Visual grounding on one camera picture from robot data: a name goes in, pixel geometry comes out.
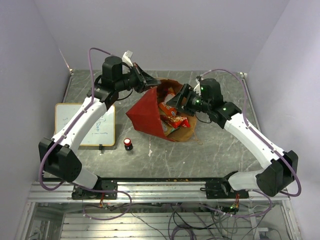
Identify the orange snack packet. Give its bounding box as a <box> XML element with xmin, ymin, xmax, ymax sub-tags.
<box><xmin>158</xmin><ymin>102</ymin><xmax>177</xmax><ymax>117</ymax></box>

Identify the aluminium frame rail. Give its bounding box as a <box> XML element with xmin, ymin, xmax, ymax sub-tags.
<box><xmin>26</xmin><ymin>180</ymin><xmax>291</xmax><ymax>203</ymax></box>

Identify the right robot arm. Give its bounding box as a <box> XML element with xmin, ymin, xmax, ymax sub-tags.
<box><xmin>166</xmin><ymin>78</ymin><xmax>299</xmax><ymax>198</ymax></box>

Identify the red white black button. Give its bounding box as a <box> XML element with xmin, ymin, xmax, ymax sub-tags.
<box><xmin>123</xmin><ymin>138</ymin><xmax>133</xmax><ymax>151</ymax></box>

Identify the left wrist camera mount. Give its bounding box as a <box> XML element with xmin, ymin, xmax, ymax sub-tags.
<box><xmin>122</xmin><ymin>50</ymin><xmax>133</xmax><ymax>67</ymax></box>

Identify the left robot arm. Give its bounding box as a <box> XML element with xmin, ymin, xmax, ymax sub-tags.
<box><xmin>38</xmin><ymin>56</ymin><xmax>161</xmax><ymax>199</ymax></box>

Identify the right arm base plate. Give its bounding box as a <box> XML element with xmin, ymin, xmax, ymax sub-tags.
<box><xmin>199</xmin><ymin>181</ymin><xmax>249</xmax><ymax>200</ymax></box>

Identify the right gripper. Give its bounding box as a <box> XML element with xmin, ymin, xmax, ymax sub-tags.
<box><xmin>166</xmin><ymin>83</ymin><xmax>211</xmax><ymax>117</ymax></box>

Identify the red brown paper bag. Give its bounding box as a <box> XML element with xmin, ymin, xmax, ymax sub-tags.
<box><xmin>126</xmin><ymin>78</ymin><xmax>197</xmax><ymax>142</ymax></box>

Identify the red snack packet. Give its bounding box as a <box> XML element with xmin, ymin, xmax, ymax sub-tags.
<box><xmin>160</xmin><ymin>115</ymin><xmax>190</xmax><ymax>129</ymax></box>

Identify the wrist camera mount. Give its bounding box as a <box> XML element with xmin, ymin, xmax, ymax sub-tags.
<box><xmin>122</xmin><ymin>50</ymin><xmax>133</xmax><ymax>67</ymax></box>
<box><xmin>193</xmin><ymin>75</ymin><xmax>203</xmax><ymax>95</ymax></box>

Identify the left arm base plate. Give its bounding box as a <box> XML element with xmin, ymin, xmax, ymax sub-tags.
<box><xmin>71</xmin><ymin>179</ymin><xmax>118</xmax><ymax>200</ymax></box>

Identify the small whiteboard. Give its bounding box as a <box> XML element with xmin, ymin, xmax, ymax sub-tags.
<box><xmin>54</xmin><ymin>103</ymin><xmax>116</xmax><ymax>147</ymax></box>

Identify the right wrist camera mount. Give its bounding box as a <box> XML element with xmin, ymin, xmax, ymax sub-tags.
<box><xmin>193</xmin><ymin>75</ymin><xmax>203</xmax><ymax>95</ymax></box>

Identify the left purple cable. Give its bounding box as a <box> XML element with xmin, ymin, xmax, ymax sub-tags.
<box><xmin>39</xmin><ymin>47</ymin><xmax>133</xmax><ymax>221</ymax></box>

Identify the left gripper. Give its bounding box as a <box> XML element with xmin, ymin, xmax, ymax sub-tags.
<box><xmin>116</xmin><ymin>63</ymin><xmax>162</xmax><ymax>94</ymax></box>

